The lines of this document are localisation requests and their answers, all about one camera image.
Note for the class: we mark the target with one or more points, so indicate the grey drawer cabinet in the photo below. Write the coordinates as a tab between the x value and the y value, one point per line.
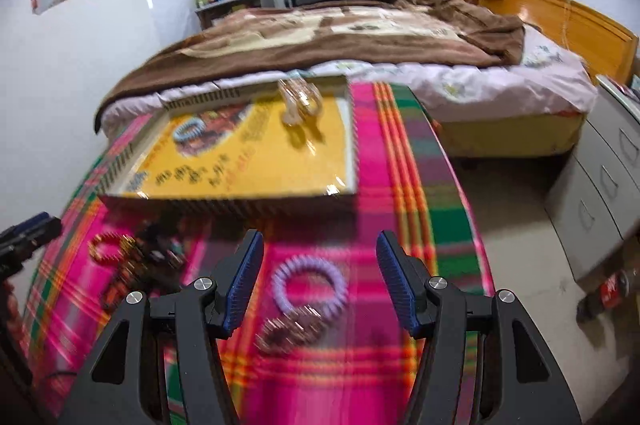
594	204

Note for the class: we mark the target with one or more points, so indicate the wooden headboard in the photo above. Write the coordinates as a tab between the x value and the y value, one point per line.
608	47

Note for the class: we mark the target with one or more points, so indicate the brown plush blanket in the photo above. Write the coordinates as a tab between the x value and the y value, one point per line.
444	32

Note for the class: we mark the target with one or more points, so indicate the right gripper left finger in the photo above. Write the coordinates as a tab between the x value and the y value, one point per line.
126	377

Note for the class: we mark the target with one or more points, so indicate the bed with white sheet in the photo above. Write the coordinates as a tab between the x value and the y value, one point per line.
547	81

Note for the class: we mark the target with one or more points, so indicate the rose gold hair claw clip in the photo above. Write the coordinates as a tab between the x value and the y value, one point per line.
302	100

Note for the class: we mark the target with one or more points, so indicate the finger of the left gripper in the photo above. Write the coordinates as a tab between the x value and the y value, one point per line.
40	229

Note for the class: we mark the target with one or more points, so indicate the cola bottle red label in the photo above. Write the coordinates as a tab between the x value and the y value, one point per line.
608	295

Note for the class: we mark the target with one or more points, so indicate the yellow striped cardboard box tray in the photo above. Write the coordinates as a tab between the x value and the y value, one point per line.
228	152

